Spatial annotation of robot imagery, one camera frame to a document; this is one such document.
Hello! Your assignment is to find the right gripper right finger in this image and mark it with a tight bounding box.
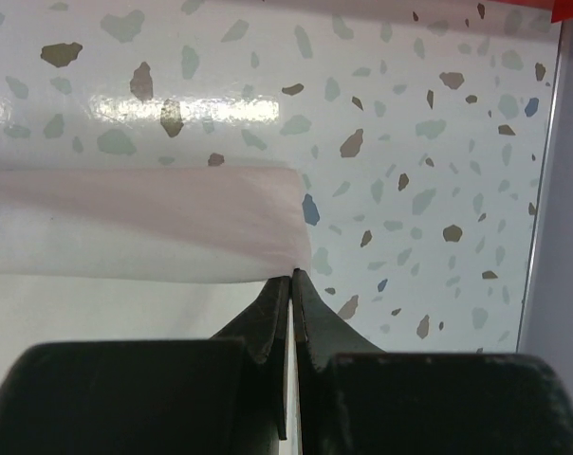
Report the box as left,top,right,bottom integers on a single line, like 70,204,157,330
291,270,573,454

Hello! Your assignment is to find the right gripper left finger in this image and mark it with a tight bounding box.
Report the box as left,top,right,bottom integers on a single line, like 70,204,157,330
0,277,290,454

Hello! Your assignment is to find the white printed t shirt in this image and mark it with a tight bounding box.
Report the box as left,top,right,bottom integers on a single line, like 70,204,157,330
0,167,311,283

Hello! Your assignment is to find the red plastic bin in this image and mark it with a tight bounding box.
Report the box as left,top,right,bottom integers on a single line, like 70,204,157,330
551,0,573,23

